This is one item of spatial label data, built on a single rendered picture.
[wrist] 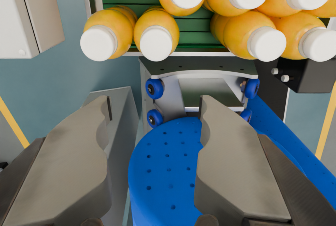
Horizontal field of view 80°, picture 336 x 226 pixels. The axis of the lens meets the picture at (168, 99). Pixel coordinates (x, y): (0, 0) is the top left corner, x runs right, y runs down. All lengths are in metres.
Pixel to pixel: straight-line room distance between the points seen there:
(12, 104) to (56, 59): 0.52
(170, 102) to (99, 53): 0.25
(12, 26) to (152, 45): 0.15
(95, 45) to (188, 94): 0.19
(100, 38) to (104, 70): 1.22
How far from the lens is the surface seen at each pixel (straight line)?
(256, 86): 0.44
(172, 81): 0.45
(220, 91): 0.40
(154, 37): 0.25
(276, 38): 0.29
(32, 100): 1.78
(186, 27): 0.45
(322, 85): 0.48
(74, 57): 1.51
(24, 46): 0.29
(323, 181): 0.91
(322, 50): 0.32
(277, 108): 1.61
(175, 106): 0.48
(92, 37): 0.26
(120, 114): 1.15
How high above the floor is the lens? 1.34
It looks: 62 degrees down
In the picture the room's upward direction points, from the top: 176 degrees clockwise
